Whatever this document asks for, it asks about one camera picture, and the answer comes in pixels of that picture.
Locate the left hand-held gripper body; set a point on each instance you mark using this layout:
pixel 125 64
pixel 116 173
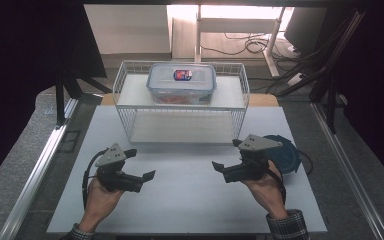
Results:
pixel 113 166

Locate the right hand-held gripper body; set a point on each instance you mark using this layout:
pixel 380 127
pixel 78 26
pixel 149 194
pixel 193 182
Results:
pixel 253 163

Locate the clear food container blue lid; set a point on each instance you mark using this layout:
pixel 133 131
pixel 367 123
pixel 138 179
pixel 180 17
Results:
pixel 166 80

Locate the person's right hand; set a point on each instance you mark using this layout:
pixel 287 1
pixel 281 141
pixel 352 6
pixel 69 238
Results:
pixel 268 193

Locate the person's left hand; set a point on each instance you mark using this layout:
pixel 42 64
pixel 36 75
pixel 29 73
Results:
pixel 100 203

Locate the round glass container blue lid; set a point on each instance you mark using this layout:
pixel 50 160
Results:
pixel 286 156

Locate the black tripod stand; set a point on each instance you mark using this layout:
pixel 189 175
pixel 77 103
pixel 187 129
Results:
pixel 60 100

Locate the white power strip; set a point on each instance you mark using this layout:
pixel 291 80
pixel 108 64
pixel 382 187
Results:
pixel 295 79

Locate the black metal stand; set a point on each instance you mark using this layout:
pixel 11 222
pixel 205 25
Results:
pixel 330 113

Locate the white cabinet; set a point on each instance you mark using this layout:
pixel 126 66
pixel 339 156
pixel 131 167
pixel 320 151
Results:
pixel 126 30

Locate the dark monitor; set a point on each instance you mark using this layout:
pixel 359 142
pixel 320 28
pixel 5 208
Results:
pixel 303 30

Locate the black curtain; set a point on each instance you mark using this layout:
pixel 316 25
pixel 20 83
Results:
pixel 13 66
pixel 380 83

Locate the aluminium table rail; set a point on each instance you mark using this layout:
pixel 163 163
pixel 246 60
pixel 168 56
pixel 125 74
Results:
pixel 40 160
pixel 343 163

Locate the white desk frame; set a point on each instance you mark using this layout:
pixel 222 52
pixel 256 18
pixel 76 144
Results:
pixel 198 40

